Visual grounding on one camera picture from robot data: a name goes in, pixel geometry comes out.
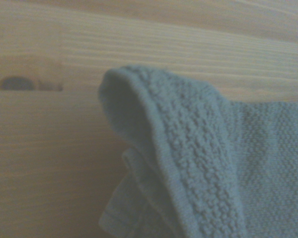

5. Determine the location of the grey-blue terry towel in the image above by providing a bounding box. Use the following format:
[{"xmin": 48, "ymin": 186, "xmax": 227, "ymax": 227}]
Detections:
[{"xmin": 97, "ymin": 64, "xmax": 298, "ymax": 238}]

